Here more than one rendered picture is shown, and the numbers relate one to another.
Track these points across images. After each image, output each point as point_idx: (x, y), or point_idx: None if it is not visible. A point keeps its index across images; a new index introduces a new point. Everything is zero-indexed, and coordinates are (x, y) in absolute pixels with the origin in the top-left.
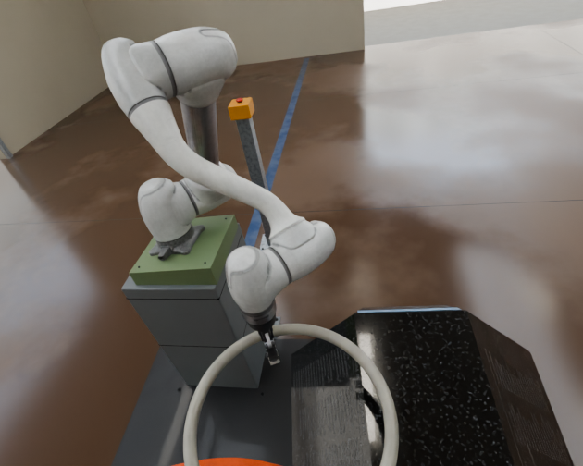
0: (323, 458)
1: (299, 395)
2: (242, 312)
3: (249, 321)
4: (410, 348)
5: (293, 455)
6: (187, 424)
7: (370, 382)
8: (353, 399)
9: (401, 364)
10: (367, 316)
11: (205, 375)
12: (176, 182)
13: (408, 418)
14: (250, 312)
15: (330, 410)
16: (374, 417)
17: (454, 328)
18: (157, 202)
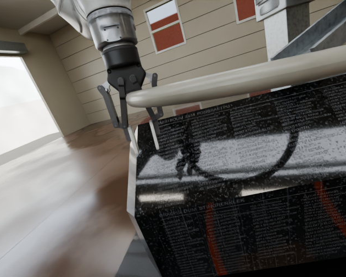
0: (244, 147)
1: (183, 192)
2: (120, 9)
3: (129, 30)
4: (174, 109)
5: (243, 193)
6: (271, 61)
7: (193, 110)
8: (202, 118)
9: (183, 107)
10: (144, 121)
11: (172, 83)
12: None
13: (217, 99)
14: (127, 4)
15: (206, 142)
16: (217, 104)
17: (168, 105)
18: None
